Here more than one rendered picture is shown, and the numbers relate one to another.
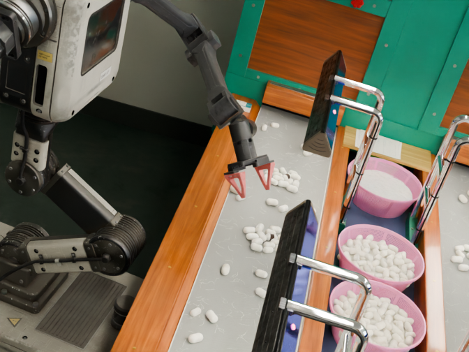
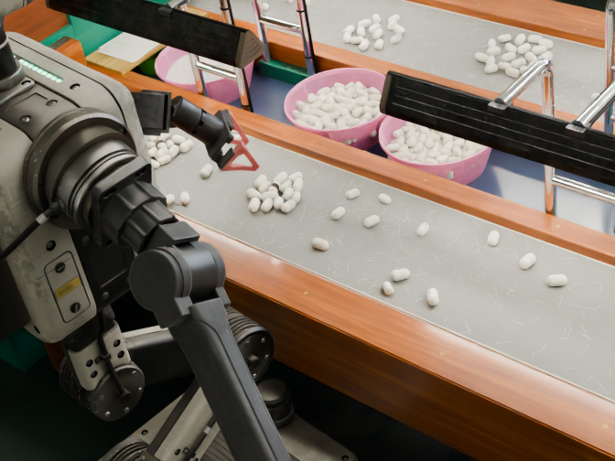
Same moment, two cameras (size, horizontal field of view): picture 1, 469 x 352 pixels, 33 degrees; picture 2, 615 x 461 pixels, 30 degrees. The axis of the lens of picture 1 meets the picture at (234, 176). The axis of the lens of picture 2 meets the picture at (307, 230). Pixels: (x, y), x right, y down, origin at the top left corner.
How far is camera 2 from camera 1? 1.37 m
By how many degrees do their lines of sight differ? 38
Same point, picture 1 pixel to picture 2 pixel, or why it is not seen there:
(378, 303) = (413, 129)
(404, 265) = (358, 90)
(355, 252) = (321, 123)
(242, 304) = (383, 244)
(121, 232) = (234, 323)
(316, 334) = (458, 188)
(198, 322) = (402, 291)
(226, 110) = (158, 105)
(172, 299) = (367, 302)
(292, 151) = not seen: hidden behind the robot
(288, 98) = not seen: hidden behind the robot
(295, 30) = not seen: outside the picture
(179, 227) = (231, 267)
